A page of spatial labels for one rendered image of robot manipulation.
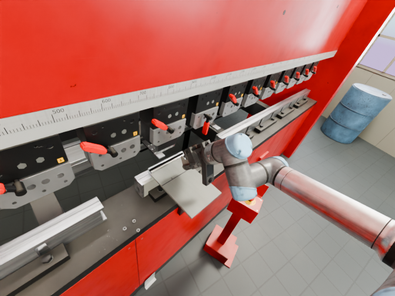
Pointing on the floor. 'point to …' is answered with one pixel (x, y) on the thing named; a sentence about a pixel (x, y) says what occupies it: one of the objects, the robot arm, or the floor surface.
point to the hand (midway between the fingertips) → (185, 167)
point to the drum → (354, 113)
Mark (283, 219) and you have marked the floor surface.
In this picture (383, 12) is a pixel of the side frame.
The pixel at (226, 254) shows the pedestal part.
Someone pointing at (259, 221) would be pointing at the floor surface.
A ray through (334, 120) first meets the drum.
